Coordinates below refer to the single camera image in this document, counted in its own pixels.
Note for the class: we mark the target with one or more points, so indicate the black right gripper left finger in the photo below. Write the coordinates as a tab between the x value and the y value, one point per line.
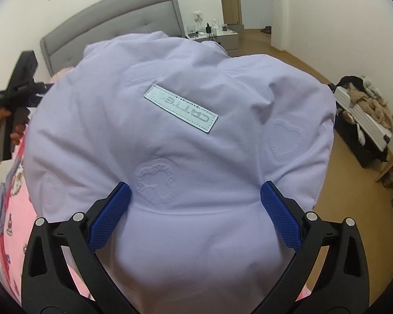
61	272

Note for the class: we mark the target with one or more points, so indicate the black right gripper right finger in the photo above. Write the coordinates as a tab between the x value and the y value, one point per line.
343	283

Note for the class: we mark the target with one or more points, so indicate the lavender puffer jacket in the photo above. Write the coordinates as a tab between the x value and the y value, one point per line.
194	133

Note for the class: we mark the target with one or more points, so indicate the open suitcase with clothes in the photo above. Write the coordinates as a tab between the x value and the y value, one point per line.
363	123

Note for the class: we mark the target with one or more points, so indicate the pink cartoon blanket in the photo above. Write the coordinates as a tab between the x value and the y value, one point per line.
20	217

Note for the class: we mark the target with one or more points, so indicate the grey upholstered headboard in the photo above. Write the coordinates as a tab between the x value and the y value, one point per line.
107	19

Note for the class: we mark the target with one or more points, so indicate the grey bedside table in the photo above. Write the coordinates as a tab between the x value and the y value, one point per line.
228	40

